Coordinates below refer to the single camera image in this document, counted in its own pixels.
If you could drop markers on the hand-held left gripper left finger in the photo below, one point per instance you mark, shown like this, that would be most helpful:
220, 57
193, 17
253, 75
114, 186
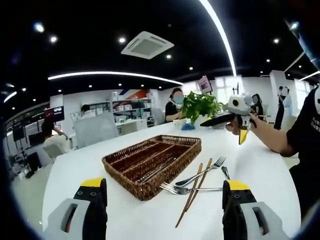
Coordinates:
95, 212

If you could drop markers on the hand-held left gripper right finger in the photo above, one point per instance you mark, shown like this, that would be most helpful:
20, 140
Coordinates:
235, 212

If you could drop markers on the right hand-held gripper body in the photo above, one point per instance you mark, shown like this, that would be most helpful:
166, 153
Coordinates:
237, 103

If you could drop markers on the silver fork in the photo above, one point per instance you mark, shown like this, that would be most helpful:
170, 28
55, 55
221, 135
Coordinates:
218, 161
182, 190

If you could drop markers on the brown wooden chopstick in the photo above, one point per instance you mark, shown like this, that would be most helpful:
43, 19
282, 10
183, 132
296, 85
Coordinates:
182, 213
199, 170

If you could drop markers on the brown wicker storage tray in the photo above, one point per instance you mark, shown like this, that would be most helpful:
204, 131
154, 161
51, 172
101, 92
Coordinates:
150, 192

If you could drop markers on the white storage shelf with boxes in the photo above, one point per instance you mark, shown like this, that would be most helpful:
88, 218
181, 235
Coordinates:
125, 107

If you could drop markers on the person's right hand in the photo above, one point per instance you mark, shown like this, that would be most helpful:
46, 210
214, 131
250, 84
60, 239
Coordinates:
232, 127

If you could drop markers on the small screen on stand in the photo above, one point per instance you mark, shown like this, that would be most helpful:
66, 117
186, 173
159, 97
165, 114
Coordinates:
237, 87

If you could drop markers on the green potted plant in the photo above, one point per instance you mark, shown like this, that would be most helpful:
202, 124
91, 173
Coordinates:
197, 105

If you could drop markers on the blue packet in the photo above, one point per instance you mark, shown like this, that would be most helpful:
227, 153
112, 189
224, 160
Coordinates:
188, 127

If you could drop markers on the small white cup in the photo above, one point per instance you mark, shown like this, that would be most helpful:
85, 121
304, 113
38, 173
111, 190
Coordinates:
178, 123

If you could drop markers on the pink hanging sign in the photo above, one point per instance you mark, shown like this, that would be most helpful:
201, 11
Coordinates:
205, 85

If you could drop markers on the white office chair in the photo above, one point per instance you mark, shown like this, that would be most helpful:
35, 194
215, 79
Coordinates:
158, 116
53, 155

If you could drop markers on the person's black shirt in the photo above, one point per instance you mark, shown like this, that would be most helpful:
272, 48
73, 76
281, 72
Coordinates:
305, 130

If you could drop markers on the white chest device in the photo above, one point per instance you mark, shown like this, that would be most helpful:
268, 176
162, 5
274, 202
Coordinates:
317, 98

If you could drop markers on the straight ceiling light strip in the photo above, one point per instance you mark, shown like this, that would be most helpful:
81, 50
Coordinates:
220, 25

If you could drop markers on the grey mesh office chair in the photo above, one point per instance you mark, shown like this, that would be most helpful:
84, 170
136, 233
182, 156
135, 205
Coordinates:
96, 130

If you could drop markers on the white office desk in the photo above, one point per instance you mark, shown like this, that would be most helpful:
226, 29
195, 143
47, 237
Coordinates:
132, 126

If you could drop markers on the computer monitor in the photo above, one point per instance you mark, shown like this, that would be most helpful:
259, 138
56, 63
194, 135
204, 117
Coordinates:
36, 140

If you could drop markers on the white ceiling air conditioner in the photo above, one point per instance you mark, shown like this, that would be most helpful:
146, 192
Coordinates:
147, 46

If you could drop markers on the black screen on stand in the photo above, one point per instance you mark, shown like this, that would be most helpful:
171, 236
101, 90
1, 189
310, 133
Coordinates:
18, 132

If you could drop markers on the curved ceiling light strip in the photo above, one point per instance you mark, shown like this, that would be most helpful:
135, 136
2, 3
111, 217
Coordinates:
112, 72

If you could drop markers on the round ceiling spotlights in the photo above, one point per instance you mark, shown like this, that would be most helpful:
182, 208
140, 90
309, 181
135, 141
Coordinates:
122, 40

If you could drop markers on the wall screen with red picture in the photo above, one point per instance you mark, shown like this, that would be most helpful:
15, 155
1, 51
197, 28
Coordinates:
53, 113

